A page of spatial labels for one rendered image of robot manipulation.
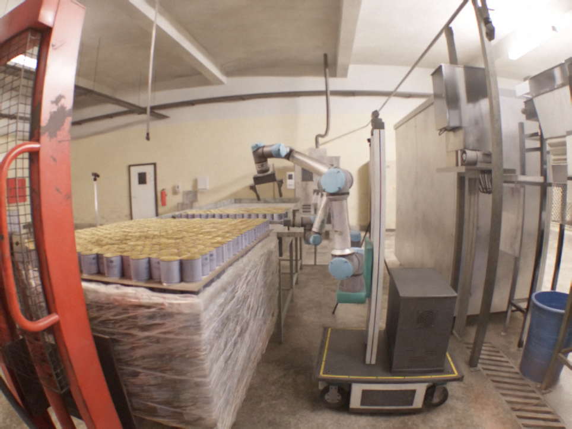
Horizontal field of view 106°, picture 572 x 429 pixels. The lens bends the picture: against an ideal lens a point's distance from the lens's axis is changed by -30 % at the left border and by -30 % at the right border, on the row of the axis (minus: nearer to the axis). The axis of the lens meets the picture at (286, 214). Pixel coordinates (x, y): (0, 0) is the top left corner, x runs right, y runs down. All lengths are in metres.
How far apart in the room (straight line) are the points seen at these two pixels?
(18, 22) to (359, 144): 8.41
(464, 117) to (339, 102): 6.67
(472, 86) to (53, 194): 2.66
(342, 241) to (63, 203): 1.18
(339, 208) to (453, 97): 1.48
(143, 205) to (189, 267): 9.45
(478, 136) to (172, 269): 2.24
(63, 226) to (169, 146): 9.08
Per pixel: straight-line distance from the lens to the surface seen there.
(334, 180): 1.44
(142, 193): 10.40
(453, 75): 2.63
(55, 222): 0.95
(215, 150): 9.30
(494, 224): 2.32
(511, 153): 3.25
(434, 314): 1.83
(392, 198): 8.52
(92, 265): 1.20
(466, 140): 2.48
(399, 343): 1.87
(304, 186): 7.24
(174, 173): 9.82
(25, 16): 1.07
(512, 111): 3.34
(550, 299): 2.86
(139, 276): 1.05
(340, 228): 1.48
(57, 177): 0.96
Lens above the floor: 1.47
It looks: 7 degrees down
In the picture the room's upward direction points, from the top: 1 degrees counter-clockwise
